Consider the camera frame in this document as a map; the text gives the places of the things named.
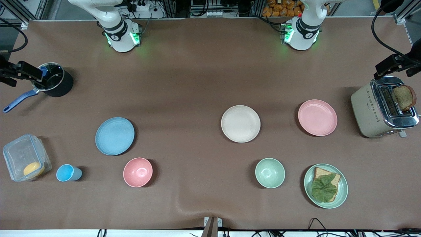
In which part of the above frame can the pink plate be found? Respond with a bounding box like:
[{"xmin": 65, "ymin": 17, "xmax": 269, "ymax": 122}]
[{"xmin": 298, "ymin": 99, "xmax": 338, "ymax": 136}]

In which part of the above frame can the blue plate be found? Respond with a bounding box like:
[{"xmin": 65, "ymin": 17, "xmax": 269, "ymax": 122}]
[{"xmin": 95, "ymin": 117, "xmax": 135, "ymax": 156}]

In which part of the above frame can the glass pot lid blue knob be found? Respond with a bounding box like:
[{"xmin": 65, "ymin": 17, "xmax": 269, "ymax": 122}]
[{"xmin": 32, "ymin": 63, "xmax": 64, "ymax": 92}]

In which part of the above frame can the brown toast slice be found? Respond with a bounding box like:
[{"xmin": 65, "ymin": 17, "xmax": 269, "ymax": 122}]
[{"xmin": 391, "ymin": 85, "xmax": 417, "ymax": 112}]

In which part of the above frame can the beige chrome toaster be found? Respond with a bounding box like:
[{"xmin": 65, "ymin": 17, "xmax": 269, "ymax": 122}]
[{"xmin": 351, "ymin": 76, "xmax": 420, "ymax": 139}]

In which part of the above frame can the clear plastic food container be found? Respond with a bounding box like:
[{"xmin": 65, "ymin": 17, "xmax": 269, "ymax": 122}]
[{"xmin": 3, "ymin": 134, "xmax": 52, "ymax": 182}]

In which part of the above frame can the yellow round food piece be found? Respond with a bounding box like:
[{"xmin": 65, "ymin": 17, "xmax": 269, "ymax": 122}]
[{"xmin": 23, "ymin": 162, "xmax": 45, "ymax": 177}]

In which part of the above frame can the blue cup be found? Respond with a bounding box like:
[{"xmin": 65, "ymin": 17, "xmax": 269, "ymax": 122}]
[{"xmin": 56, "ymin": 164, "xmax": 83, "ymax": 182}]

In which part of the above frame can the orange snack pack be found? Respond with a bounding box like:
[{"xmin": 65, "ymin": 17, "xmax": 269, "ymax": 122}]
[{"xmin": 262, "ymin": 0, "xmax": 303, "ymax": 17}]

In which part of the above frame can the brown bread slice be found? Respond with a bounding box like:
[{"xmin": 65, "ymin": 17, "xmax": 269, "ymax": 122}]
[{"xmin": 312, "ymin": 167, "xmax": 341, "ymax": 202}]

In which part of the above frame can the white power strip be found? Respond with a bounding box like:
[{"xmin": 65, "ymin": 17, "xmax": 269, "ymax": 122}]
[{"xmin": 127, "ymin": 0, "xmax": 150, "ymax": 12}]

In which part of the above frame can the green plate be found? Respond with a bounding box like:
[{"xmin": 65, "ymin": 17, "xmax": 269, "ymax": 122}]
[{"xmin": 304, "ymin": 164, "xmax": 348, "ymax": 209}]

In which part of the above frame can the green lettuce leaf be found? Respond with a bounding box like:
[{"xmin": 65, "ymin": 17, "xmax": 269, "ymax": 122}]
[{"xmin": 311, "ymin": 174, "xmax": 338, "ymax": 202}]

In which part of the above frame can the pink bowl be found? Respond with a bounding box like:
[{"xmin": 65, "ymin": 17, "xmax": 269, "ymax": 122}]
[{"xmin": 123, "ymin": 158, "xmax": 153, "ymax": 188}]

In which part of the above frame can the brown table cover mat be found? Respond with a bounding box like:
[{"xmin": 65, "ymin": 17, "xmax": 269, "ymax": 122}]
[{"xmin": 0, "ymin": 16, "xmax": 421, "ymax": 231}]

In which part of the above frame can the green bowl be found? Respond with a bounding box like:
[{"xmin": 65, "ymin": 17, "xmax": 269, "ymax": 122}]
[{"xmin": 255, "ymin": 158, "xmax": 285, "ymax": 189}]

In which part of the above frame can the beige plate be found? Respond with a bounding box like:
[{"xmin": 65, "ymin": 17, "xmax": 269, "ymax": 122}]
[{"xmin": 221, "ymin": 105, "xmax": 261, "ymax": 143}]

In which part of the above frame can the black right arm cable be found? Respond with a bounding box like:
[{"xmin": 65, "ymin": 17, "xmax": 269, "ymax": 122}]
[{"xmin": 0, "ymin": 18, "xmax": 28, "ymax": 54}]

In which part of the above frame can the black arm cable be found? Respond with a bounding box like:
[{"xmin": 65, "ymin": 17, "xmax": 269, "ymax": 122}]
[
  {"xmin": 371, "ymin": 0, "xmax": 415, "ymax": 65},
  {"xmin": 0, "ymin": 18, "xmax": 28, "ymax": 54}
]

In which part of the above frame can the black saucepan blue handle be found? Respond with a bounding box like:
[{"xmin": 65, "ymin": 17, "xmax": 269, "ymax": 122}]
[{"xmin": 3, "ymin": 62, "xmax": 74, "ymax": 113}]

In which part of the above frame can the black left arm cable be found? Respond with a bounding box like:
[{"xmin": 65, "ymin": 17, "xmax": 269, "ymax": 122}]
[{"xmin": 371, "ymin": 0, "xmax": 415, "ymax": 65}]

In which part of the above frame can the aluminium frame post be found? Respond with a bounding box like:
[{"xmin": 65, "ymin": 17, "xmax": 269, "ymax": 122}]
[
  {"xmin": 393, "ymin": 0, "xmax": 421, "ymax": 24},
  {"xmin": 0, "ymin": 0, "xmax": 50, "ymax": 21}
]

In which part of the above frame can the looped black floor cable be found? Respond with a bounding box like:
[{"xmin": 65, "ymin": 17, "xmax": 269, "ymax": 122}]
[{"xmin": 308, "ymin": 217, "xmax": 329, "ymax": 237}]

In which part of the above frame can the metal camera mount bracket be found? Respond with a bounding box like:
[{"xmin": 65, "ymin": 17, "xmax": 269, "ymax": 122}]
[{"xmin": 201, "ymin": 217, "xmax": 222, "ymax": 237}]

